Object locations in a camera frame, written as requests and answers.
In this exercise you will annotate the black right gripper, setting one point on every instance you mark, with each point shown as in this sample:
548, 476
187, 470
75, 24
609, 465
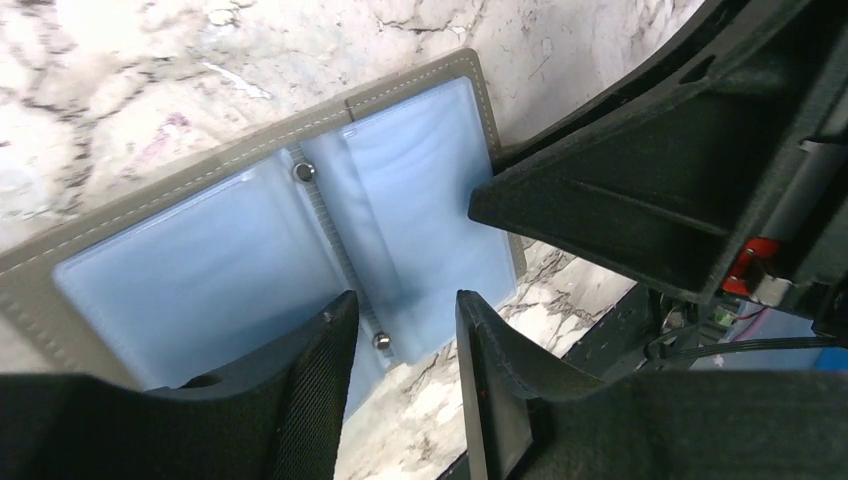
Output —
707, 193

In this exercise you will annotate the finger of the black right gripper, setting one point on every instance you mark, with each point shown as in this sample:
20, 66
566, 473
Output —
699, 56

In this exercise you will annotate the blue plastic object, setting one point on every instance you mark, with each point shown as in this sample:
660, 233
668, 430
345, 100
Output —
832, 359

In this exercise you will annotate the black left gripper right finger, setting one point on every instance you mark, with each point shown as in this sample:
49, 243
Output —
531, 415

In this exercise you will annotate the grey card holder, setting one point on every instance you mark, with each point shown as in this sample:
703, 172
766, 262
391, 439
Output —
368, 192

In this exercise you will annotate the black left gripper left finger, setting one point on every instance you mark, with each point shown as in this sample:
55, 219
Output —
275, 413

